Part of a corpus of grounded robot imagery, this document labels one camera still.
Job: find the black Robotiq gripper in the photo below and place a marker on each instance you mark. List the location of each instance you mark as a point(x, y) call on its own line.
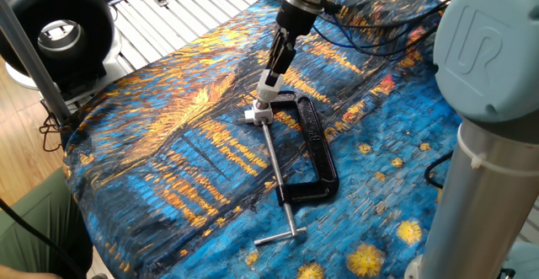
point(297, 22)

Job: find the white light bulb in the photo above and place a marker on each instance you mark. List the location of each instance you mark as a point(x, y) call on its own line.
point(269, 92)

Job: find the black C-clamp with silver screw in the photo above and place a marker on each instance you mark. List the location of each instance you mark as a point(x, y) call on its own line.
point(318, 144)

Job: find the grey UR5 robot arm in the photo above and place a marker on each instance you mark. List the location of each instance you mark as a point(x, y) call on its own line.
point(484, 165)

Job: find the white plug socket adapter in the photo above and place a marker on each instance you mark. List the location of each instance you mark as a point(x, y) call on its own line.
point(257, 116)

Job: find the starry night print tablecloth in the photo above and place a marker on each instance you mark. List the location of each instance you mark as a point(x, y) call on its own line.
point(168, 165)

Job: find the green trousers leg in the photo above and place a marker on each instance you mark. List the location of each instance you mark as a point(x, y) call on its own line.
point(38, 220)

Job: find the grey metal post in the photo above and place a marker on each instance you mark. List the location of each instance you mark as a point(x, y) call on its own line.
point(33, 64)

